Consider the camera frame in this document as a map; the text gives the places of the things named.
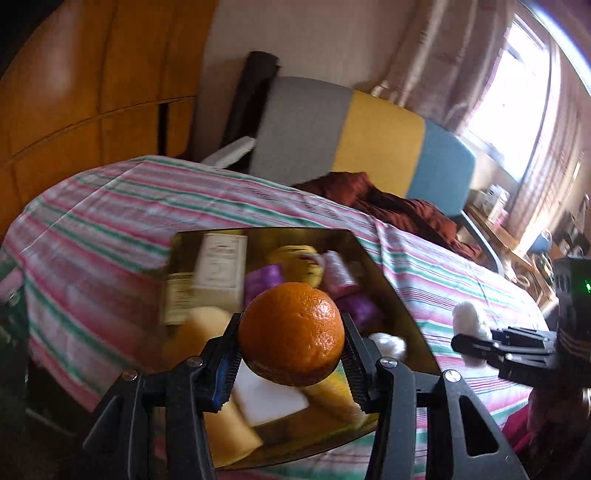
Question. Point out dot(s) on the wooden wardrobe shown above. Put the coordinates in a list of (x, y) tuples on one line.
[(92, 69)]

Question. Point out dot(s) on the purple snack packet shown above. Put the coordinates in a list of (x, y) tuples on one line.
[(263, 284), (362, 314)]

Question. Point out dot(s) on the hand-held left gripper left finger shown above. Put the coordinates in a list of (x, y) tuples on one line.
[(224, 383)]

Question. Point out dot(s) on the white tissue ball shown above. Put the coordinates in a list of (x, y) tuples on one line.
[(468, 321), (388, 345)]

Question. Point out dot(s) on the black rolled mat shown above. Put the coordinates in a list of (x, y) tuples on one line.
[(249, 97)]

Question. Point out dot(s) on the white printed carton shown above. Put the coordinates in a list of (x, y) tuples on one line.
[(219, 272)]

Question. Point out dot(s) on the striped tablecloth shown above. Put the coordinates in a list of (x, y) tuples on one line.
[(115, 221)]

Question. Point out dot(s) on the pink snack packet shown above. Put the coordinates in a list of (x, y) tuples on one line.
[(339, 272)]

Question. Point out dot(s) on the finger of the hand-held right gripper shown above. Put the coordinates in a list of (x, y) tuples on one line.
[(526, 337), (480, 349)]

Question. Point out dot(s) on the grey yellow blue chair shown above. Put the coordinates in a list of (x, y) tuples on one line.
[(383, 138)]

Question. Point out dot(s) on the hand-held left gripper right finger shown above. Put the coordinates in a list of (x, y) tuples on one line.
[(355, 369)]

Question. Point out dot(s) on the red-brown cloth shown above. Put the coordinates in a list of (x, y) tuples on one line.
[(397, 207)]

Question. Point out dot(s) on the pink patterned curtain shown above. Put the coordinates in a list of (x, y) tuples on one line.
[(554, 161), (438, 60)]

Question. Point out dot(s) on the yellow snack packet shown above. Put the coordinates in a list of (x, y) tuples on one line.
[(298, 265)]

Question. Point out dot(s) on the blue round container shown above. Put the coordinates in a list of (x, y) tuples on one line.
[(539, 242)]

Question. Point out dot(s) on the large orange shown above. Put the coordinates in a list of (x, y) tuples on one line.
[(291, 332)]

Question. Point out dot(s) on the white block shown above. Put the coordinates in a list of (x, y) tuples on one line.
[(268, 399)]

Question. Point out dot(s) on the gold tin box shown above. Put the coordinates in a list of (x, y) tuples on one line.
[(397, 323)]

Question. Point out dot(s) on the white boxes on desk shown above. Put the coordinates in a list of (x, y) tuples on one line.
[(494, 203)]

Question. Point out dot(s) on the yellow cake piece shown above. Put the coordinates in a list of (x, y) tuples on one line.
[(334, 397), (231, 434)]

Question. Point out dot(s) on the wooden desk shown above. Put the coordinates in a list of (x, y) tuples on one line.
[(498, 240)]

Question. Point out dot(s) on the window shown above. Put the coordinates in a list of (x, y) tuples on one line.
[(512, 101)]

